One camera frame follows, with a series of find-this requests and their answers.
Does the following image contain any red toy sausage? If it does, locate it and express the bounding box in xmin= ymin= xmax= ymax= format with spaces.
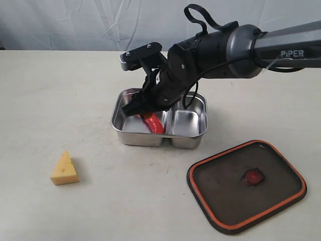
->
xmin=137 ymin=112 xmax=164 ymax=134

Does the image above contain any white backdrop cloth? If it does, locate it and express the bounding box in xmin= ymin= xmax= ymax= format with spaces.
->
xmin=1 ymin=1 xmax=320 ymax=51

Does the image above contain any yellow toy cheese wedge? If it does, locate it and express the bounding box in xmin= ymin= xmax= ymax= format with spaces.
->
xmin=50 ymin=150 xmax=80 ymax=186

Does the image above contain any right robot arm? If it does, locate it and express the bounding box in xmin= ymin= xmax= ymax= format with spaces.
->
xmin=120 ymin=21 xmax=320 ymax=116

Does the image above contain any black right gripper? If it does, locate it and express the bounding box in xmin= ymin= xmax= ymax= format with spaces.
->
xmin=122 ymin=67 xmax=194 ymax=118

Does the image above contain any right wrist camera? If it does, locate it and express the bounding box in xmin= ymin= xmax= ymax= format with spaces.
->
xmin=120 ymin=42 xmax=167 ymax=71

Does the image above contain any dark lid with orange seal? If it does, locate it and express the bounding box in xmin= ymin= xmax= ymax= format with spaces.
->
xmin=187 ymin=140 xmax=307 ymax=235

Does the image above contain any steel two-compartment lunch box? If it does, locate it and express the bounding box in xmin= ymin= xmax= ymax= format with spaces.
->
xmin=111 ymin=88 xmax=208 ymax=149

